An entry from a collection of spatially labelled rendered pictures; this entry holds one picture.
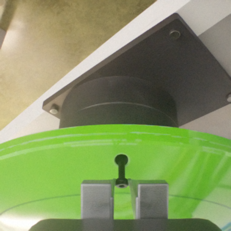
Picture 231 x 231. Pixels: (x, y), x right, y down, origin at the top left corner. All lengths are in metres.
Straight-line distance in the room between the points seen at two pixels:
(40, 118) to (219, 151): 0.28
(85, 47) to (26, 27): 0.30
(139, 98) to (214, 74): 0.09
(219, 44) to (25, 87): 1.55
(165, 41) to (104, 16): 1.12
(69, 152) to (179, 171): 0.07
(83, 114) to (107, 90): 0.04
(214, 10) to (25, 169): 0.21
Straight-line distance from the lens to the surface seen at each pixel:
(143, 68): 0.32
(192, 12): 0.29
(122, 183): 0.17
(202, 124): 0.43
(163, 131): 0.18
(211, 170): 0.20
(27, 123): 0.44
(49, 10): 1.42
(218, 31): 0.32
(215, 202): 0.23
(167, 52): 0.31
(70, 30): 1.47
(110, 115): 0.29
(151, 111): 0.31
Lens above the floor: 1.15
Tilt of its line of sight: 37 degrees down
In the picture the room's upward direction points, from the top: 180 degrees counter-clockwise
